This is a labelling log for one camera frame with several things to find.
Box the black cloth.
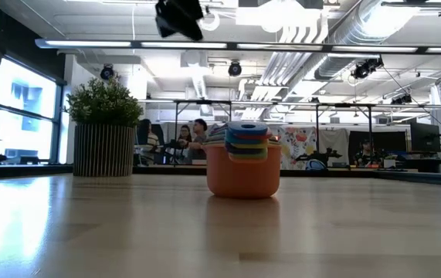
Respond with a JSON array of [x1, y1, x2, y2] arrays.
[[348, 130, 410, 164]]

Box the yellow measuring cup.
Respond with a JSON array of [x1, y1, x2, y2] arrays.
[[204, 139, 270, 151]]

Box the orange measuring cup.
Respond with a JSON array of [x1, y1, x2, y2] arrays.
[[202, 141, 283, 200]]

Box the black aluminium table frame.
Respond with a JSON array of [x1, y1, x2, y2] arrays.
[[0, 163, 441, 188]]

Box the ceiling light strip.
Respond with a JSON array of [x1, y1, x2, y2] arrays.
[[34, 37, 441, 55]]

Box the person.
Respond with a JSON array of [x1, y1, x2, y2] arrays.
[[352, 138, 378, 168], [177, 124, 193, 152], [136, 117, 161, 156], [186, 117, 210, 161]]

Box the blue measuring cup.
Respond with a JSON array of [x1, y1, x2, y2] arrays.
[[214, 120, 270, 137]]

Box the black round ceiling speaker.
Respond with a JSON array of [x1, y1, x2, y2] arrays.
[[100, 63, 116, 82], [227, 59, 243, 78]]

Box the white cloth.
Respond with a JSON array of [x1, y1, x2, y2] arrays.
[[317, 128, 350, 158]]

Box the blue white round object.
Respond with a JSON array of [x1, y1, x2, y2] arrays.
[[305, 158, 327, 172]]

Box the red measuring cup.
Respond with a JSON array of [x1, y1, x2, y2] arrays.
[[212, 130, 274, 141]]

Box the floral cloth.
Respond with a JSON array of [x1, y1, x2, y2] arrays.
[[277, 126, 318, 171]]

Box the black tall table frame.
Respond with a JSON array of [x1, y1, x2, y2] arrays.
[[172, 99, 233, 165], [314, 102, 375, 164]]

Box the teal measuring cup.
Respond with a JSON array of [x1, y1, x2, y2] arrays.
[[208, 133, 270, 146]]

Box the black track spotlights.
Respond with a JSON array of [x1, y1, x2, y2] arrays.
[[350, 56, 385, 81]]

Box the white ceiling pipe bundle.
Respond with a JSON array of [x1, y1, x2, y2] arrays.
[[239, 7, 331, 120]]

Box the potted plant striped pot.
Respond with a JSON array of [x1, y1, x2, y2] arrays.
[[64, 74, 144, 178]]

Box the black desktop monitor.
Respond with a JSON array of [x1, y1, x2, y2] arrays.
[[409, 121, 441, 154]]

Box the round silver ceiling duct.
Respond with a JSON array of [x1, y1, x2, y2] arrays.
[[314, 0, 418, 80]]

